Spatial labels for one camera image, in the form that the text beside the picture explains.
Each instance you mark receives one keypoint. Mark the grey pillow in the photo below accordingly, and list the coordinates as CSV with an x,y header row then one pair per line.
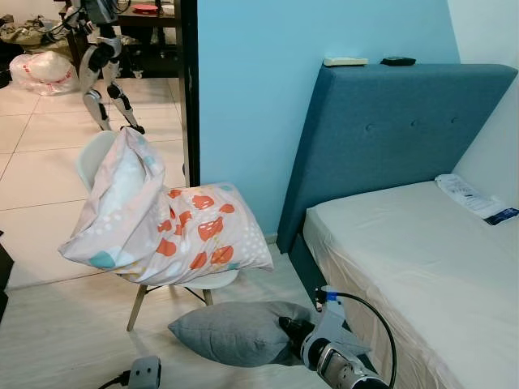
x,y
231,332

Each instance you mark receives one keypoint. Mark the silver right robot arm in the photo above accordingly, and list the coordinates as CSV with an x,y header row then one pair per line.
x,y
349,373

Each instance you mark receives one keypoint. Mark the pink floral pillow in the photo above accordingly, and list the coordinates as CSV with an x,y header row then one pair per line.
x,y
178,231

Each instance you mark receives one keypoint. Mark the white chair with wooden legs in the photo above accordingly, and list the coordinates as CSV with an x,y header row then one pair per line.
x,y
91,162

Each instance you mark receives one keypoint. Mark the white bed mattress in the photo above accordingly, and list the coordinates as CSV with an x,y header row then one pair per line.
x,y
422,267

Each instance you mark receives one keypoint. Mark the white plastic packet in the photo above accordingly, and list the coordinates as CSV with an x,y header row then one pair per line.
x,y
466,193

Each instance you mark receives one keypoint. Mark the dark blue small pack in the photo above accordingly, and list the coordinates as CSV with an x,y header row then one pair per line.
x,y
504,215

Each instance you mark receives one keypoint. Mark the white remote control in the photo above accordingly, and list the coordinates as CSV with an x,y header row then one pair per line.
x,y
345,61

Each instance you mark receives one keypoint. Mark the black remote control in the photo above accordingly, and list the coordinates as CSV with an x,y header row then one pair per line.
x,y
398,61

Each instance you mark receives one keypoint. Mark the black furniture edge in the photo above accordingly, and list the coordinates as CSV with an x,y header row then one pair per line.
x,y
4,275

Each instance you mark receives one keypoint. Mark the dark wooden table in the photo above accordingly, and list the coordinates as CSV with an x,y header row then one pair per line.
x,y
154,32

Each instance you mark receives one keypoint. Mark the silver black humanoid robot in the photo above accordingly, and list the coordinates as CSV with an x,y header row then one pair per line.
x,y
104,57

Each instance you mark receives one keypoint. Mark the red flat item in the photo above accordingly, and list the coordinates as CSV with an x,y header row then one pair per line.
x,y
145,8

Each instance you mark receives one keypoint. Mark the pink white plastic bag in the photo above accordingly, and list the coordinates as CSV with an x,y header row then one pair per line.
x,y
40,73

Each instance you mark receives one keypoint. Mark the olive pile of bags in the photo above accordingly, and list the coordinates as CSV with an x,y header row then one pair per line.
x,y
28,32

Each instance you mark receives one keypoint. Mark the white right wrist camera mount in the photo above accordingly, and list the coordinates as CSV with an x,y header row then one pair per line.
x,y
328,324

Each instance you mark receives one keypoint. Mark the blue upholstered bed frame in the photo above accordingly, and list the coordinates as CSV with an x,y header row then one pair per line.
x,y
381,130

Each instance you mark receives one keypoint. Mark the black door frame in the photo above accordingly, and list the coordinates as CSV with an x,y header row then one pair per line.
x,y
188,89

